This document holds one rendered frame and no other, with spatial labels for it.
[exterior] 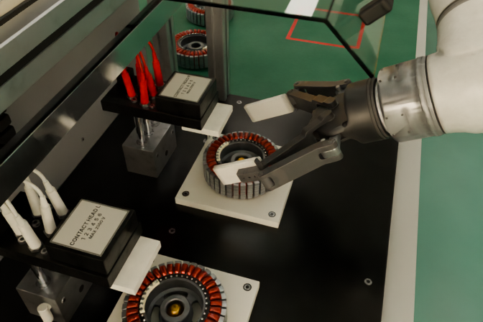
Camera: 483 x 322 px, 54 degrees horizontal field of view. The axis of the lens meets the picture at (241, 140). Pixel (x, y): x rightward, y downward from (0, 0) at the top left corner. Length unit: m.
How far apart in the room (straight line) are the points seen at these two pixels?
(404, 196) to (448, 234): 1.00
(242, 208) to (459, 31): 0.34
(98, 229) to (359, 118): 0.30
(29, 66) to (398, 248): 0.51
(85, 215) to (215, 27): 0.41
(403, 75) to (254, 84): 0.45
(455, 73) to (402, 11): 0.76
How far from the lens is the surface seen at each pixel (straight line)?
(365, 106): 0.55
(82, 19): 0.46
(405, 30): 1.18
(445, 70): 0.53
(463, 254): 1.72
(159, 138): 0.71
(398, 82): 0.54
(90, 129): 0.79
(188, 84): 0.64
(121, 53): 0.51
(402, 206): 0.75
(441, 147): 2.07
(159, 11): 0.58
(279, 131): 0.80
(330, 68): 1.00
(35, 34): 0.41
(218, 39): 0.80
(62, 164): 0.74
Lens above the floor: 1.29
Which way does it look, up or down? 42 degrees down
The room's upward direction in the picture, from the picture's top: straight up
